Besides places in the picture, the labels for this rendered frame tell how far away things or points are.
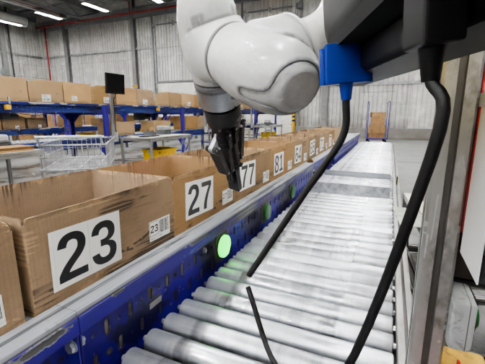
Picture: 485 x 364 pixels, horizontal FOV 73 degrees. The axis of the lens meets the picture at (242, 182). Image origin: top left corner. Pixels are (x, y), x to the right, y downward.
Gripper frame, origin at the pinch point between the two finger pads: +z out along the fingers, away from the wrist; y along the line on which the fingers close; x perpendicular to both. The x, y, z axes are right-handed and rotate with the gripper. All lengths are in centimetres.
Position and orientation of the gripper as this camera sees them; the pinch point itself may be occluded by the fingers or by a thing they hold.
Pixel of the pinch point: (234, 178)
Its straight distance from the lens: 79.3
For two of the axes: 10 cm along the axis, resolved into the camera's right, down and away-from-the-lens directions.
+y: 5.2, -6.2, 5.9
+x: -8.5, -2.9, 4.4
